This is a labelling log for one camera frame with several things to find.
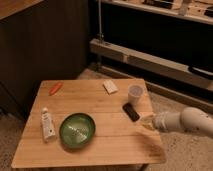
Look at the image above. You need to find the green bowl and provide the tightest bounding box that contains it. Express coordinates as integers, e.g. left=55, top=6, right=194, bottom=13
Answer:
left=59, top=113, right=96, bottom=149

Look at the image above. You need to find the white tube with cap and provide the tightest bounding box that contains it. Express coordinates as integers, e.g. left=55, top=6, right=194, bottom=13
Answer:
left=41, top=108, right=56, bottom=142

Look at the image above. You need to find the black eraser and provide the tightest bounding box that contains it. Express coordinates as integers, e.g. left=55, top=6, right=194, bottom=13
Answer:
left=123, top=103, right=140, bottom=122

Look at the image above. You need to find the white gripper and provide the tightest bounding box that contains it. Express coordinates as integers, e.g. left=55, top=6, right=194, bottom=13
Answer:
left=141, top=112, right=182, bottom=132

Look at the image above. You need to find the metal shelf rack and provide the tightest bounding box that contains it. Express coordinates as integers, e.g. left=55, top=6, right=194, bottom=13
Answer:
left=89, top=0, right=213, bottom=111

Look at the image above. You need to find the white ceramic cup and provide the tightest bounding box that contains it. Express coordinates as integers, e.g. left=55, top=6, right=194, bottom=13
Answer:
left=128, top=85, right=143, bottom=105

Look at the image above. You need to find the orange carrot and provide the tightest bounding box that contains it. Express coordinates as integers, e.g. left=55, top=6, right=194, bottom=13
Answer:
left=49, top=82, right=63, bottom=96

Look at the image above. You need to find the wooden table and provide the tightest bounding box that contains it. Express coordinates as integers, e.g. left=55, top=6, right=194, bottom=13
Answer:
left=12, top=79, right=165, bottom=169

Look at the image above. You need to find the white sponge block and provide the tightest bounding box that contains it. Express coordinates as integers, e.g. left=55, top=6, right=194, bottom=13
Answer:
left=103, top=80, right=118, bottom=94

